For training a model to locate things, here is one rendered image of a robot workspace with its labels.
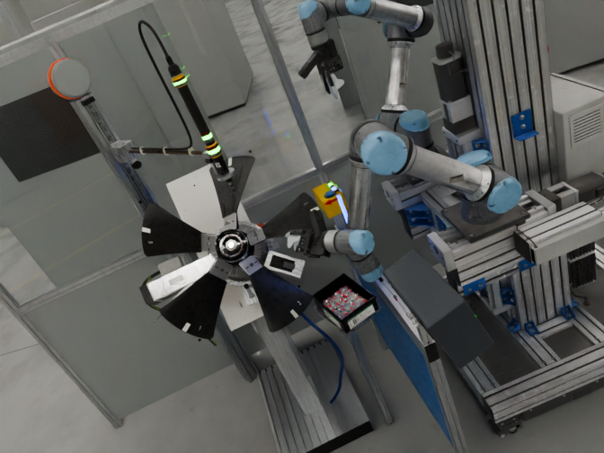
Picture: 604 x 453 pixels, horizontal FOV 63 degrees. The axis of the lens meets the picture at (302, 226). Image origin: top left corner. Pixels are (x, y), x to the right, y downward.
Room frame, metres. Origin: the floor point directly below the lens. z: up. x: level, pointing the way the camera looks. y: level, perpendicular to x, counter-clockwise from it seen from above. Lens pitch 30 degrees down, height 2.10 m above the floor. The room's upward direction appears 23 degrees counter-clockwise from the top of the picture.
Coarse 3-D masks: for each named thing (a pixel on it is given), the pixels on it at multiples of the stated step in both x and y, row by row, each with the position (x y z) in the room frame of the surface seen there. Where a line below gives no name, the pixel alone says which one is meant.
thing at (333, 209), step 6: (318, 186) 2.02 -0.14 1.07; (324, 186) 2.00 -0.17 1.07; (336, 186) 1.96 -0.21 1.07; (318, 192) 1.97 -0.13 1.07; (324, 192) 1.94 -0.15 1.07; (336, 192) 1.90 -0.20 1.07; (318, 198) 1.93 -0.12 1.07; (324, 198) 1.90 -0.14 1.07; (330, 198) 1.88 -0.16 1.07; (342, 198) 1.87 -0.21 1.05; (318, 204) 2.01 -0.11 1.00; (336, 204) 1.87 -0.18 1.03; (324, 210) 1.89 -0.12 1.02; (330, 210) 1.87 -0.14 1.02; (336, 210) 1.87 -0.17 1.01; (330, 216) 1.87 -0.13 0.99
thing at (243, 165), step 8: (232, 160) 1.83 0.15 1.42; (240, 160) 1.80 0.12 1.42; (248, 160) 1.78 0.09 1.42; (240, 168) 1.78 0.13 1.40; (248, 168) 1.75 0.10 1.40; (232, 176) 1.78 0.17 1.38; (240, 176) 1.75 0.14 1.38; (216, 184) 1.84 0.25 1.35; (224, 184) 1.80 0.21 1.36; (232, 184) 1.76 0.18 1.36; (240, 184) 1.73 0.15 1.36; (224, 192) 1.78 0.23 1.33; (232, 192) 1.73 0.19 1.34; (240, 192) 1.70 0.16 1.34; (224, 200) 1.76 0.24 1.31; (232, 200) 1.71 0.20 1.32; (224, 208) 1.74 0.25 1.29; (232, 208) 1.69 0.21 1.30; (224, 216) 1.72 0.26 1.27
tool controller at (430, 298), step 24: (408, 264) 1.05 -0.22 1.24; (408, 288) 0.97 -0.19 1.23; (432, 288) 0.92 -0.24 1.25; (408, 312) 1.04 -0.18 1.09; (432, 312) 0.86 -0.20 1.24; (456, 312) 0.83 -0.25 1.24; (432, 336) 0.84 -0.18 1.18; (456, 336) 0.83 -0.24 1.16; (480, 336) 0.83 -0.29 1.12; (456, 360) 0.83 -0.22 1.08
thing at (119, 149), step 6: (114, 144) 2.14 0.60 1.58; (120, 144) 2.11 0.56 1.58; (126, 144) 2.08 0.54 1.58; (132, 144) 2.09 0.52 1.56; (114, 150) 2.10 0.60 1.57; (120, 150) 2.06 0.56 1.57; (126, 150) 2.07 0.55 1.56; (114, 156) 2.12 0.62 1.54; (120, 156) 2.08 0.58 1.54; (126, 156) 2.06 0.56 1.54; (132, 156) 2.07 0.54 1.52; (120, 162) 2.10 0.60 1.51; (126, 162) 2.06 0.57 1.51
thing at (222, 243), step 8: (224, 232) 1.60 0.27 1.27; (232, 232) 1.60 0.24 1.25; (240, 232) 1.59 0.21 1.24; (216, 240) 1.59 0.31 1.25; (224, 240) 1.59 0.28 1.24; (232, 240) 1.59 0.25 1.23; (240, 240) 1.58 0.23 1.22; (248, 240) 1.66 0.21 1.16; (216, 248) 1.57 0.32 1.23; (224, 248) 1.57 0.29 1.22; (232, 248) 1.57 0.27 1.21; (240, 248) 1.56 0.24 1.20; (248, 248) 1.58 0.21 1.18; (224, 256) 1.55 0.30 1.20; (232, 256) 1.55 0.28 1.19; (240, 256) 1.54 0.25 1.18; (248, 256) 1.63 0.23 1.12; (232, 264) 1.62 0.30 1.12
